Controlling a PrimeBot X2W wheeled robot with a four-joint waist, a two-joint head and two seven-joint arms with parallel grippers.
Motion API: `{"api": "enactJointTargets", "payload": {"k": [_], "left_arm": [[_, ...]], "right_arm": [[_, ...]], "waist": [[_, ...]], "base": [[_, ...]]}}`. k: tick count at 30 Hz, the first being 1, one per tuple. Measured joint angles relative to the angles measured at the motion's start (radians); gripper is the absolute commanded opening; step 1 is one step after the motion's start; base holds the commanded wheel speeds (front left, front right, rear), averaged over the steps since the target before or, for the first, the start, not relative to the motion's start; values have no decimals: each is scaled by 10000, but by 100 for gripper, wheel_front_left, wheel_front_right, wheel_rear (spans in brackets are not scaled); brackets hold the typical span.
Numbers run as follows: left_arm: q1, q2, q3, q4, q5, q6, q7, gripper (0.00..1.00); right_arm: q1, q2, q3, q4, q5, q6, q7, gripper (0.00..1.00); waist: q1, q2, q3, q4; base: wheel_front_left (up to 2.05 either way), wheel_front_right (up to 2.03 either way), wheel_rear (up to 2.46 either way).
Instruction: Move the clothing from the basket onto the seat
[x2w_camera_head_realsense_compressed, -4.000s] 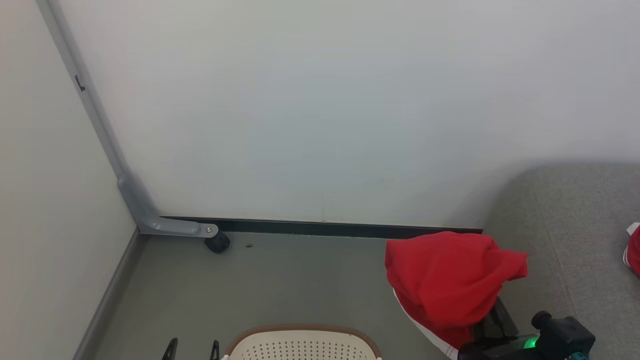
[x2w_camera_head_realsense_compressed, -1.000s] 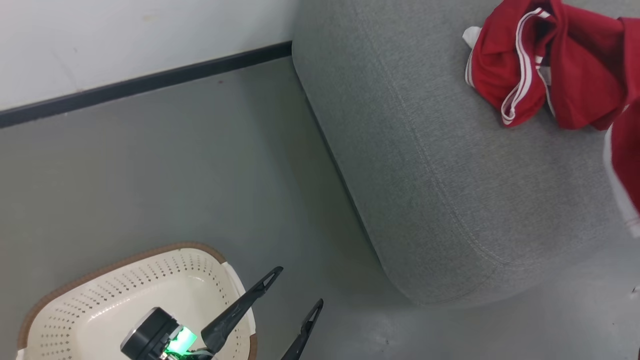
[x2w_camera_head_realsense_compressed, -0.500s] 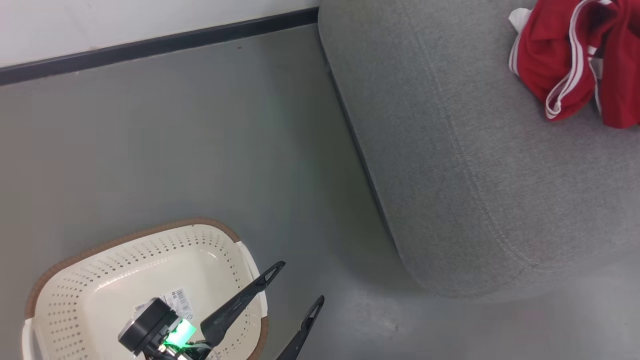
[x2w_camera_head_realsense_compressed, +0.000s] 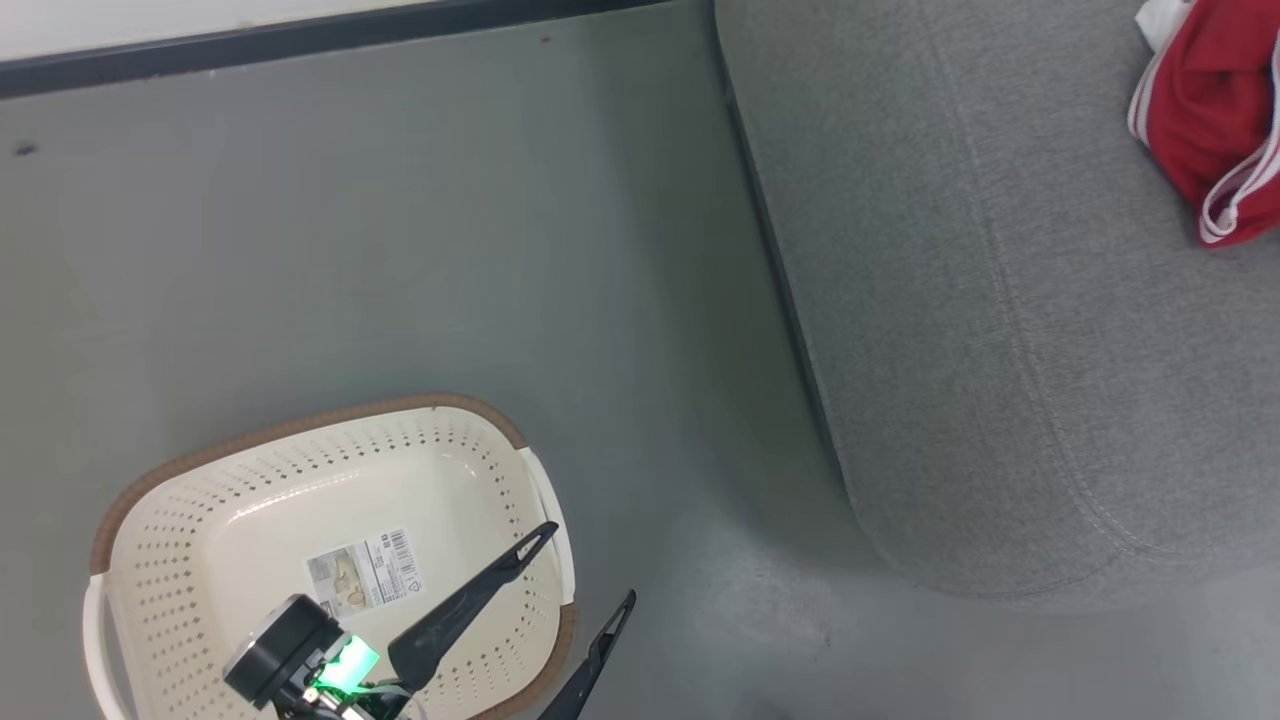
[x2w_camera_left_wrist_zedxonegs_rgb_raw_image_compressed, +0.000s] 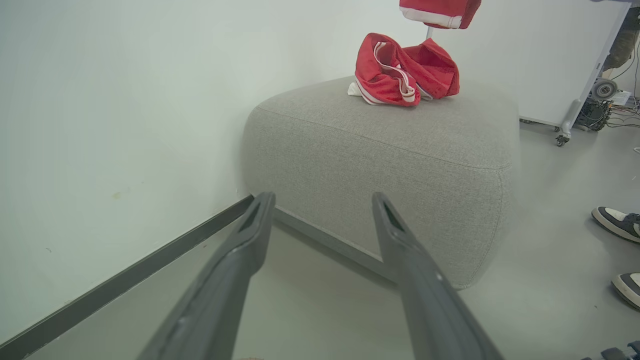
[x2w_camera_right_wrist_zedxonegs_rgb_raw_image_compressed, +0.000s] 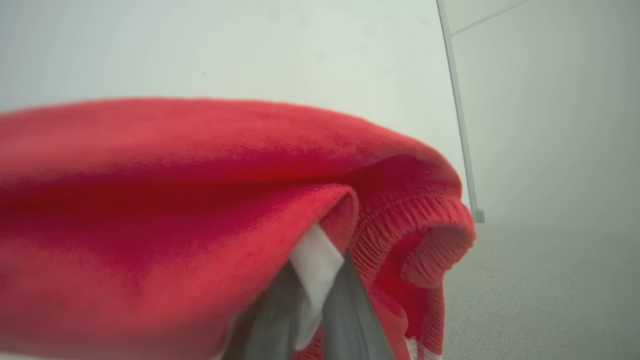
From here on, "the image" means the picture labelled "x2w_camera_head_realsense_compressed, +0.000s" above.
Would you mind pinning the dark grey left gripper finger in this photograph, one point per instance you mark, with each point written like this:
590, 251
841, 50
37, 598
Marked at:
450, 625
595, 670

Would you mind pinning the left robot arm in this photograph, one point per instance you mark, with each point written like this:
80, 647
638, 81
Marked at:
280, 640

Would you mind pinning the paper label sticker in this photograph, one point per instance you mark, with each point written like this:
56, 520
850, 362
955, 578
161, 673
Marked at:
365, 570

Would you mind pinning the cream perforated laundry basket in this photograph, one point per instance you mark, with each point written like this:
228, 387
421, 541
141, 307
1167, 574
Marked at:
250, 520

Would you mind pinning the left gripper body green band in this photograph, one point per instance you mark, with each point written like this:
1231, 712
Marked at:
345, 675

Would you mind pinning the grey fabric sofa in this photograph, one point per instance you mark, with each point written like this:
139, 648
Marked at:
1000, 300

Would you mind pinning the red white-trimmed garment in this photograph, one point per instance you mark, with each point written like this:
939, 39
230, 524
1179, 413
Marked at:
1215, 110

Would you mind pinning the dark grey baseboard strip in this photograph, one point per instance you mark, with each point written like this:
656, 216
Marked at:
300, 40

